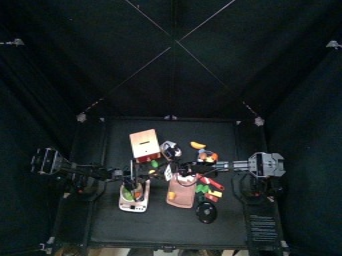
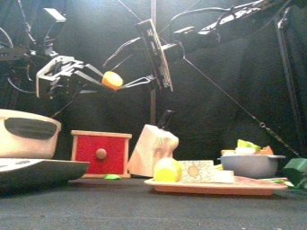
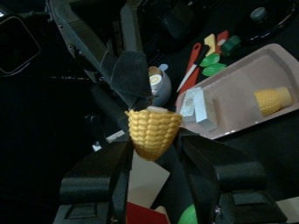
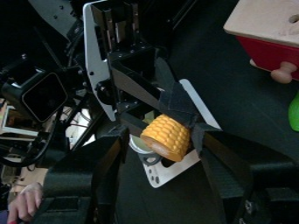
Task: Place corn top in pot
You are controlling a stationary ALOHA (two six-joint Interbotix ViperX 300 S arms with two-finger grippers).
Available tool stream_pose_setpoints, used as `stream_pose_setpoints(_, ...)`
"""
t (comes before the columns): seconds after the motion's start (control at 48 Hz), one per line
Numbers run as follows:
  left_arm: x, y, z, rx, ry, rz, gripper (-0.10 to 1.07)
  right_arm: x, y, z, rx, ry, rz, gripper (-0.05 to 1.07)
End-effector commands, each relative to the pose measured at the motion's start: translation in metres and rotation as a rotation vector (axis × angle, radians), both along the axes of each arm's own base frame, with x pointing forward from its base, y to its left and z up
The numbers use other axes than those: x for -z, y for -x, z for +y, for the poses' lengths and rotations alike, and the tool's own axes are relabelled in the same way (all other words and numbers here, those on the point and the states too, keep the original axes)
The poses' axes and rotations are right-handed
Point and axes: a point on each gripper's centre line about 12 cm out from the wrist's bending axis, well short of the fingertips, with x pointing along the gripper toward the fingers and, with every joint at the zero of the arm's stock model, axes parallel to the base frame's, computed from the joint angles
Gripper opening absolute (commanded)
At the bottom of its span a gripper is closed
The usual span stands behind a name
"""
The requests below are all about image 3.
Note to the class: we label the black pot lid with knob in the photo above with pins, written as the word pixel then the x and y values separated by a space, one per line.
pixel 268 20

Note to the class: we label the beige toy cutting board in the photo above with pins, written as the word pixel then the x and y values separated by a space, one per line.
pixel 145 180

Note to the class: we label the small grey-blue toy pot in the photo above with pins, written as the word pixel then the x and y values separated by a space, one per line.
pixel 163 87

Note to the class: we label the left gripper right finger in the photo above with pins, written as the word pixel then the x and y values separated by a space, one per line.
pixel 229 178

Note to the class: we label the red toy block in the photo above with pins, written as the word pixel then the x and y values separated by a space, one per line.
pixel 144 215

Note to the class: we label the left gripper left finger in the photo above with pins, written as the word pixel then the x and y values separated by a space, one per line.
pixel 91 175

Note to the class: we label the red toy spatula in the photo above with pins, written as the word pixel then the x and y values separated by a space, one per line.
pixel 191 83

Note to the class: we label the toy fried egg slice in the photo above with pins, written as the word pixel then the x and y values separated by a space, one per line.
pixel 155 80

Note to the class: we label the pink baking tray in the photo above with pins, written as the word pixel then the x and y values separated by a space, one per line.
pixel 240 81

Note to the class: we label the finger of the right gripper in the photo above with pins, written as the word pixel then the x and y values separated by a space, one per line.
pixel 79 35
pixel 131 73

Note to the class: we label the toy knife white blade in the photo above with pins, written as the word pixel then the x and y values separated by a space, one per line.
pixel 192 71

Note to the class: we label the black square container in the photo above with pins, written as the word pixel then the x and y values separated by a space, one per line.
pixel 17 43

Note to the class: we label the red toy food piece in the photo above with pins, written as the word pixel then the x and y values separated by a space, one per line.
pixel 221 39

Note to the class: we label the dark green toy vegetable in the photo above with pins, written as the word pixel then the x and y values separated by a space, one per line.
pixel 231 44

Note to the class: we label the yellow toy food piece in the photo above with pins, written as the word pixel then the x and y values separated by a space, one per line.
pixel 209 43

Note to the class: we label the yellow toy corn cob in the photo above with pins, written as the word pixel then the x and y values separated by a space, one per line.
pixel 153 132

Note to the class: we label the bright green toy leaf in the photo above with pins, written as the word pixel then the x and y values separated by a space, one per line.
pixel 213 69
pixel 209 60

